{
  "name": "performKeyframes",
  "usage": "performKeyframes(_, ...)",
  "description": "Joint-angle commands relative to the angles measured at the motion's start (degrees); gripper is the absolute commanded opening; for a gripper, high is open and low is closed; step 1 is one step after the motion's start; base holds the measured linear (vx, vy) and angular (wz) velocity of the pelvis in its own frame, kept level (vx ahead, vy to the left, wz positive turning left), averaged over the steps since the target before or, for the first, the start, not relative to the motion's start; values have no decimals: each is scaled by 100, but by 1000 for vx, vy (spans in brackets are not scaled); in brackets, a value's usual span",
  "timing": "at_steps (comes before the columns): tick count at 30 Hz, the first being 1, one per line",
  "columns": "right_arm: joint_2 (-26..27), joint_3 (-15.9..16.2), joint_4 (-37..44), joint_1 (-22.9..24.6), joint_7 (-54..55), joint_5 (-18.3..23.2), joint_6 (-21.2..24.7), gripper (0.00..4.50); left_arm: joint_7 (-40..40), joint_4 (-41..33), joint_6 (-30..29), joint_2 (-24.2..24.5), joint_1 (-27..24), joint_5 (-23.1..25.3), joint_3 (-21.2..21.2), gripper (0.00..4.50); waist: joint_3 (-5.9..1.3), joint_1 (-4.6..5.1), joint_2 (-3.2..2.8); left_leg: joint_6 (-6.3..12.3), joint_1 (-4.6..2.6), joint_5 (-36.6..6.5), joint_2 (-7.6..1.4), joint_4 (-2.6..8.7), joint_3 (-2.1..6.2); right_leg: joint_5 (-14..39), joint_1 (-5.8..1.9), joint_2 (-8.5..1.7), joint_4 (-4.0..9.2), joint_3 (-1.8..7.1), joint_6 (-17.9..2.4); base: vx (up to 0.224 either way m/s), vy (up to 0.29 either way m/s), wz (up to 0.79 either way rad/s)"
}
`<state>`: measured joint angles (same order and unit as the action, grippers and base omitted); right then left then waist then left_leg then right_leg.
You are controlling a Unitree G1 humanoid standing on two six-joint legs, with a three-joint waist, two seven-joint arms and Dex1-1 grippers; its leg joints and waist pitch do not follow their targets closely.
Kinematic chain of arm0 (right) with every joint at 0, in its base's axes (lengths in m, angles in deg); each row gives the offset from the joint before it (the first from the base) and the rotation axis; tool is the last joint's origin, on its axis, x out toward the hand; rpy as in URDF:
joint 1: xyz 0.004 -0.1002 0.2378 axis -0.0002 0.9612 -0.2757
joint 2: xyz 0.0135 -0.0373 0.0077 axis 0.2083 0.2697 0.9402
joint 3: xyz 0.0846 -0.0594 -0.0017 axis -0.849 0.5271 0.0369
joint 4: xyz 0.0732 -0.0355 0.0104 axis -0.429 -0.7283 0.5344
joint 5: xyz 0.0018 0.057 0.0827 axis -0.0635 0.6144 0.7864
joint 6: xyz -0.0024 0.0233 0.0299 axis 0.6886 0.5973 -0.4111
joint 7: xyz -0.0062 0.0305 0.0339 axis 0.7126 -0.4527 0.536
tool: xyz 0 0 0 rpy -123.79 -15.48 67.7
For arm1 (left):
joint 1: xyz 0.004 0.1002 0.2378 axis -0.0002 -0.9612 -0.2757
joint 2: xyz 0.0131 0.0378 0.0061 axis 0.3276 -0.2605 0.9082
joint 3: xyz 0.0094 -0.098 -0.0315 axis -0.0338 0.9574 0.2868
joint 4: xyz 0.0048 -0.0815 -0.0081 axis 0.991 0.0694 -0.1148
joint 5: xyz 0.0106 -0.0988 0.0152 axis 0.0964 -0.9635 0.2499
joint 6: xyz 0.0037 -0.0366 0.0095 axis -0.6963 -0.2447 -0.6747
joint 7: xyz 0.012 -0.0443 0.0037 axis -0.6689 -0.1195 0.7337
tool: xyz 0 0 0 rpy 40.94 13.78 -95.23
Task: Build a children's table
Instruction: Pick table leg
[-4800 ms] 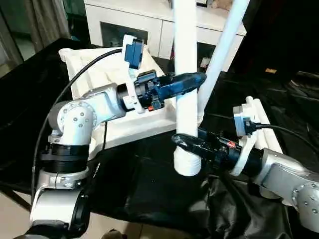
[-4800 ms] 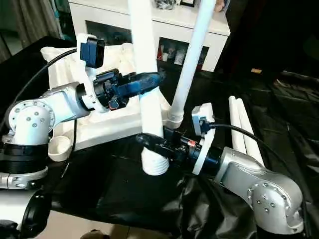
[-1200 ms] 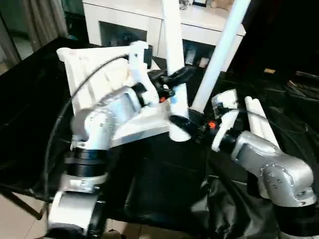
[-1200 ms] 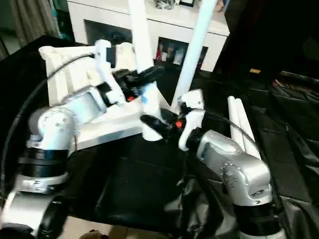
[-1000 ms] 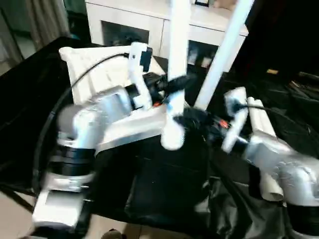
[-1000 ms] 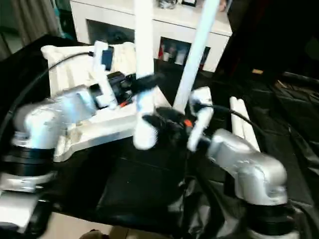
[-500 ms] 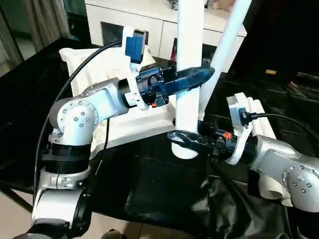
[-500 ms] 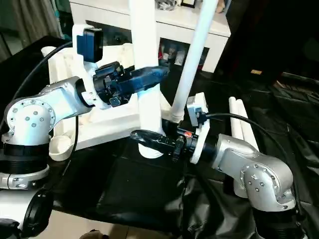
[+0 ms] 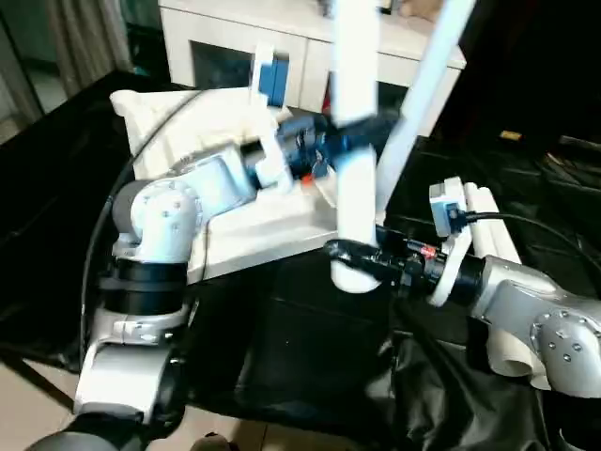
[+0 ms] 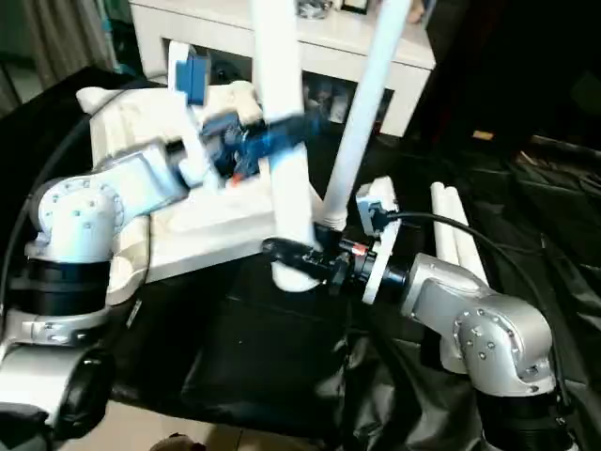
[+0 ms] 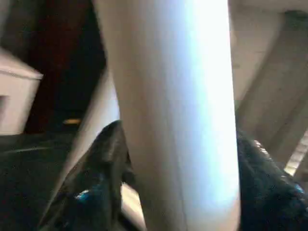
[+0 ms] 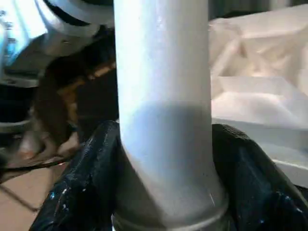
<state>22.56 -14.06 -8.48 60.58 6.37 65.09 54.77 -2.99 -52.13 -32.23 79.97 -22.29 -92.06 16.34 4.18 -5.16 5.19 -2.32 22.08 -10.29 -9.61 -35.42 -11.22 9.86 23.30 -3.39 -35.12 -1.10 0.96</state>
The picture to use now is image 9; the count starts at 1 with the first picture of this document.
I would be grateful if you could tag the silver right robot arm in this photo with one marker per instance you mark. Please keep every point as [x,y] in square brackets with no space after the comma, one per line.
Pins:
[540,305]

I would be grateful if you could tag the black plastic mat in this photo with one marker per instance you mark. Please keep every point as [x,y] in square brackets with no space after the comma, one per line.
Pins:
[305,338]

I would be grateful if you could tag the grey curtain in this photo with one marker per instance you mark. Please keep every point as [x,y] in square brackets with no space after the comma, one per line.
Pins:
[89,42]

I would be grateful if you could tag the white plastic table top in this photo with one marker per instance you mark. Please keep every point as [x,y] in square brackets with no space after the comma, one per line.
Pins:
[197,122]

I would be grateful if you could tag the white cabinet with glass doors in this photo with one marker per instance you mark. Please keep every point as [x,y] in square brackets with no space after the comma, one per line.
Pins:
[225,28]

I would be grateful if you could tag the small yellow label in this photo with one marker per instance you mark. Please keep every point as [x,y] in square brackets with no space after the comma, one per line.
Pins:
[511,135]

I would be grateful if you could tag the dark cabinet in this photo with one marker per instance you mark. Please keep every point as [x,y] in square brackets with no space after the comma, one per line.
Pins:
[530,61]

